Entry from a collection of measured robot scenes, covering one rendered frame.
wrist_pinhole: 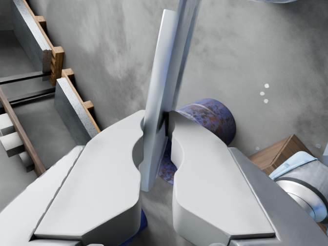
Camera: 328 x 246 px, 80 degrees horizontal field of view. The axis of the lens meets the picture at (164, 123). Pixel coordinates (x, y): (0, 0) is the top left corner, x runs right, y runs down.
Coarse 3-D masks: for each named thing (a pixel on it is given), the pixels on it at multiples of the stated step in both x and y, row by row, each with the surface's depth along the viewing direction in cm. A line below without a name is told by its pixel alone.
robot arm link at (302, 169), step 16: (288, 160) 49; (304, 160) 47; (272, 176) 50; (288, 176) 47; (304, 176) 45; (320, 176) 45; (288, 192) 44; (304, 192) 43; (320, 192) 42; (304, 208) 41; (320, 208) 42
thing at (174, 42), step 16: (192, 0) 12; (176, 16) 8; (192, 16) 24; (160, 32) 9; (176, 32) 9; (192, 32) 26; (160, 48) 9; (176, 48) 10; (160, 64) 9; (176, 64) 12; (160, 80) 9; (176, 80) 16; (160, 96) 9; (176, 96) 28; (160, 112) 10; (144, 128) 10; (160, 128) 12; (144, 144) 11; (160, 144) 16; (144, 160) 12; (144, 176) 13
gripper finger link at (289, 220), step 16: (240, 160) 8; (256, 176) 7; (256, 192) 7; (272, 192) 7; (272, 208) 6; (288, 208) 6; (272, 224) 6; (288, 224) 6; (304, 224) 6; (240, 240) 5; (256, 240) 5; (272, 240) 5; (288, 240) 5; (304, 240) 5; (320, 240) 5
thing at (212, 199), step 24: (168, 120) 11; (192, 144) 9; (216, 144) 9; (192, 168) 7; (216, 168) 8; (192, 192) 6; (216, 192) 7; (240, 192) 7; (192, 216) 6; (216, 216) 6; (240, 216) 6; (264, 216) 6; (192, 240) 6; (216, 240) 6
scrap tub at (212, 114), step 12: (180, 108) 122; (192, 108) 118; (204, 108) 119; (216, 108) 123; (192, 120) 107; (204, 120) 110; (216, 120) 116; (228, 120) 123; (216, 132) 112; (228, 132) 121; (168, 144) 140; (228, 144) 132; (168, 156) 136; (168, 168) 129; (168, 180) 122
